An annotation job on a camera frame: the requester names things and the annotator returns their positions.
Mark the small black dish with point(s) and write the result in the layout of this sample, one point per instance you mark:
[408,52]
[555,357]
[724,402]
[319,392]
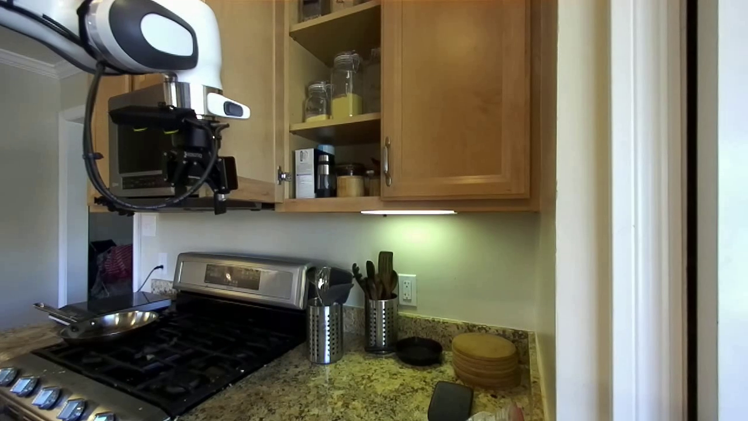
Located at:
[418,351]

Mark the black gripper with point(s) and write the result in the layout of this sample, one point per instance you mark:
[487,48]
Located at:
[194,163]

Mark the under-cabinet light strip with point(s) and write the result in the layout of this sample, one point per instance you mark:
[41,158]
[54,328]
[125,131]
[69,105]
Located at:
[408,214]

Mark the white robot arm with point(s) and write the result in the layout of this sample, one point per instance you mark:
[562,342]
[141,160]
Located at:
[172,39]

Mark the short jar on shelf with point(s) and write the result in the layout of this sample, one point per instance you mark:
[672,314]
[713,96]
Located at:
[349,181]

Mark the black canister on shelf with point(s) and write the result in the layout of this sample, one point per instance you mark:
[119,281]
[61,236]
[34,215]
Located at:
[325,172]

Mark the stainless steel microwave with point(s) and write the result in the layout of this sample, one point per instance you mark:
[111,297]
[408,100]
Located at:
[146,145]

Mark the glass jar yellow contents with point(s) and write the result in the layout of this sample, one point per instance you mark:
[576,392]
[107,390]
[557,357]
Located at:
[345,86]

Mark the white wall outlet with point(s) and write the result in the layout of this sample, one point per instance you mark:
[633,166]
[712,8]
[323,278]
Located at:
[408,289]

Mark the stainless steel gas stove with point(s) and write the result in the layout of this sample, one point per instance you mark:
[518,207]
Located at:
[229,317]

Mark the steel utensil holder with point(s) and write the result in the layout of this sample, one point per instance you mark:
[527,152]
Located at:
[325,332]
[382,325]

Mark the small glass jar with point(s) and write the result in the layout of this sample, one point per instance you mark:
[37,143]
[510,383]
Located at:
[316,103]

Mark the white box on shelf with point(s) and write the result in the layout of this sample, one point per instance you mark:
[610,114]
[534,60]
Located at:
[305,173]

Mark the wooden cupboard door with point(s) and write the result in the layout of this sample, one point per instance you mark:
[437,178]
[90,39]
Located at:
[248,75]
[457,100]

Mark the steel frying pan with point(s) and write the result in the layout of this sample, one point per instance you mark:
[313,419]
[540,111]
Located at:
[94,328]

